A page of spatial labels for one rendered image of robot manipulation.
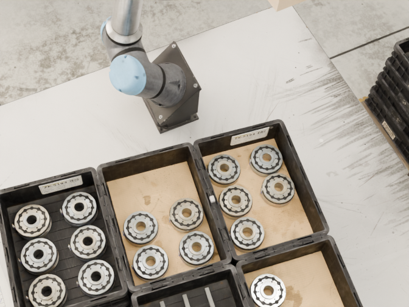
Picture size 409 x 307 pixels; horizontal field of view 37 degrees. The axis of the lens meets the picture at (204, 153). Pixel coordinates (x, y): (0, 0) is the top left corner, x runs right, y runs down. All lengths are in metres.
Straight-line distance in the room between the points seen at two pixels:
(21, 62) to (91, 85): 1.02
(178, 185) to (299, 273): 0.45
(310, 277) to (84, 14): 2.04
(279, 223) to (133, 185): 0.46
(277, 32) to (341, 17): 1.09
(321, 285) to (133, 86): 0.82
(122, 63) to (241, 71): 0.56
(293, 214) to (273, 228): 0.08
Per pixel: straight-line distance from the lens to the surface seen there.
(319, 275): 1.88
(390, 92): 2.81
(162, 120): 2.09
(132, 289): 1.72
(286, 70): 2.34
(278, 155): 1.97
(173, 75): 2.02
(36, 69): 3.21
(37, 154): 2.16
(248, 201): 1.89
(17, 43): 3.32
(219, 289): 1.82
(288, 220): 1.92
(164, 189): 1.92
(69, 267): 1.86
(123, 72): 1.92
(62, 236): 1.89
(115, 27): 1.93
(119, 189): 1.92
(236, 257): 1.75
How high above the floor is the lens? 2.59
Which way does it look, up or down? 63 degrees down
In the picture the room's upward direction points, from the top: 7 degrees clockwise
